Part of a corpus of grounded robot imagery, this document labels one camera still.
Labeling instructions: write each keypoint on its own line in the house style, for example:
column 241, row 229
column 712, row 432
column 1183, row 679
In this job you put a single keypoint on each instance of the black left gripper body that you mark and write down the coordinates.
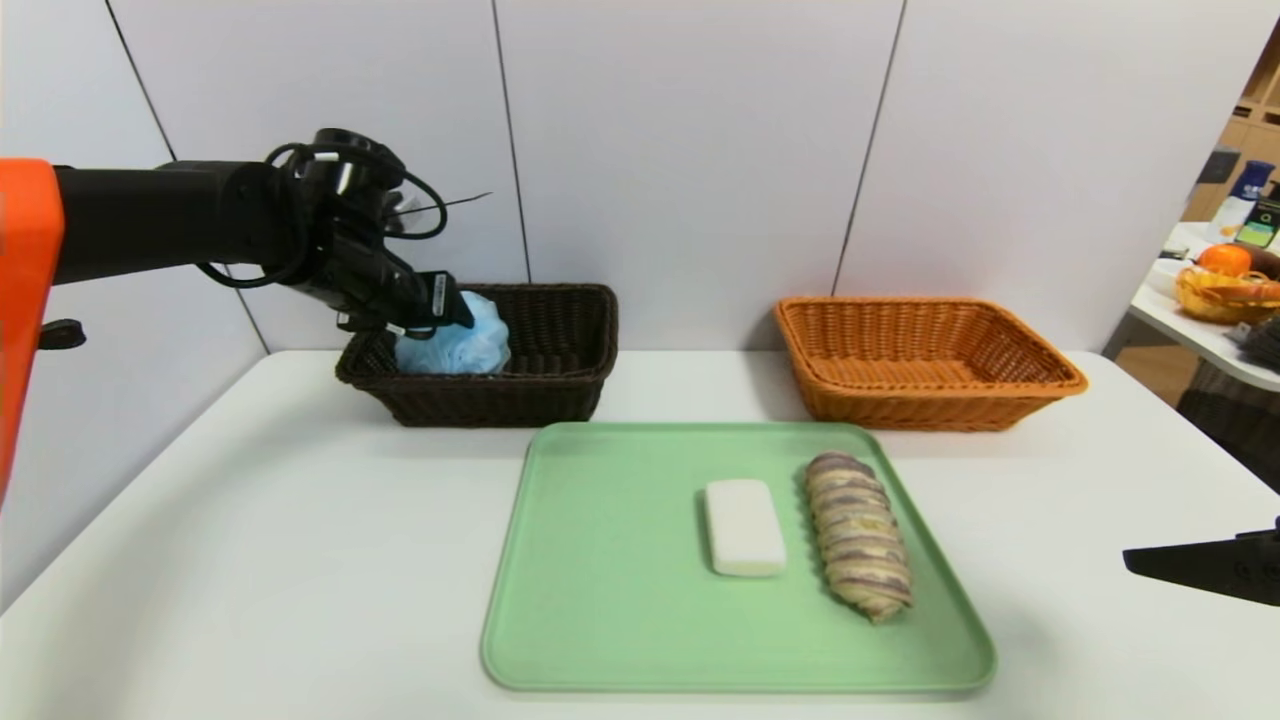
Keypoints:
column 437, row 295

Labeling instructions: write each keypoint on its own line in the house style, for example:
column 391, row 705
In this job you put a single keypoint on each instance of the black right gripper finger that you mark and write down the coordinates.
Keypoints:
column 1225, row 568

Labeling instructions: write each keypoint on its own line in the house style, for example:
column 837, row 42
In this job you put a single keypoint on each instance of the light blue bath loofah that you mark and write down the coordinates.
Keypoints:
column 465, row 350

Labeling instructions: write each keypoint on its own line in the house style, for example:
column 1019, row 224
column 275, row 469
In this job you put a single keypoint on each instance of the purple striped twisted bread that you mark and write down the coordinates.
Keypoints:
column 858, row 535

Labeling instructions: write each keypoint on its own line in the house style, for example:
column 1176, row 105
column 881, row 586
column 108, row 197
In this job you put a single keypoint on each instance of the white soap bar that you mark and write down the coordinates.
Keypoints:
column 745, row 525

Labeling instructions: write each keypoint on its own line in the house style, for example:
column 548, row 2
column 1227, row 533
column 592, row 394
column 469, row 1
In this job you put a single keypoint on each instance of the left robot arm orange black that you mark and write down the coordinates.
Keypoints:
column 150, row 220

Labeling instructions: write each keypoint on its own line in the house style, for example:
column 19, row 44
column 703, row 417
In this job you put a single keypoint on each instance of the dark brown wicker basket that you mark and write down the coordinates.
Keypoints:
column 480, row 400

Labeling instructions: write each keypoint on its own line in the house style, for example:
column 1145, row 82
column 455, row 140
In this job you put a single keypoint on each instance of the small yellow wicker basket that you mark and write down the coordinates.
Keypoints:
column 1215, row 305

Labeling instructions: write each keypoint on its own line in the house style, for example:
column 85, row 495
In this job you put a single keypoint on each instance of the orange wicker basket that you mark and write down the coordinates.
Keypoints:
column 900, row 405

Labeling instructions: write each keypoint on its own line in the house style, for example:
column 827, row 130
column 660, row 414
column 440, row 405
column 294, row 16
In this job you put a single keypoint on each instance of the dark grey bundled item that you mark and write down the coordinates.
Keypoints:
column 1265, row 345

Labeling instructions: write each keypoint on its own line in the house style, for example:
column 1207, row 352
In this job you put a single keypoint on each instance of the white side table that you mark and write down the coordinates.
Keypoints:
column 1180, row 330

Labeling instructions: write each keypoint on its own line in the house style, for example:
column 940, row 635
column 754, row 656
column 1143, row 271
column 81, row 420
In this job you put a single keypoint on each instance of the white bowl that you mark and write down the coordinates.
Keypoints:
column 1162, row 280

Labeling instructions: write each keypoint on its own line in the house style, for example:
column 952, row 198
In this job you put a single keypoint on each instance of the orange fruit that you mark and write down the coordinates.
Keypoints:
column 1222, row 258

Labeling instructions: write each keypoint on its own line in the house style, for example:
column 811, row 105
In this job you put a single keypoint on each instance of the dark brown round item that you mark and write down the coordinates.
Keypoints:
column 1267, row 260

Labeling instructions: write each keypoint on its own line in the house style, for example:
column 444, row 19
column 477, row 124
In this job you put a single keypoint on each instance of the dark green printed box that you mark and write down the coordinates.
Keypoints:
column 1264, row 222

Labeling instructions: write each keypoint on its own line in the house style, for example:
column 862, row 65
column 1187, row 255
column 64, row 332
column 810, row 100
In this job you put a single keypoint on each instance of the white bottle with blue cap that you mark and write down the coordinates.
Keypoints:
column 1235, row 212

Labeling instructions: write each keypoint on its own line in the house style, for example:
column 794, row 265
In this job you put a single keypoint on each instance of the light green plastic tray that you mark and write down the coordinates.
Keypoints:
column 640, row 600

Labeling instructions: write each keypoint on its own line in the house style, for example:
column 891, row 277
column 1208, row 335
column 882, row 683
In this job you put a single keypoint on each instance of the wooden shelf unit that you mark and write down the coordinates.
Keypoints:
column 1255, row 135

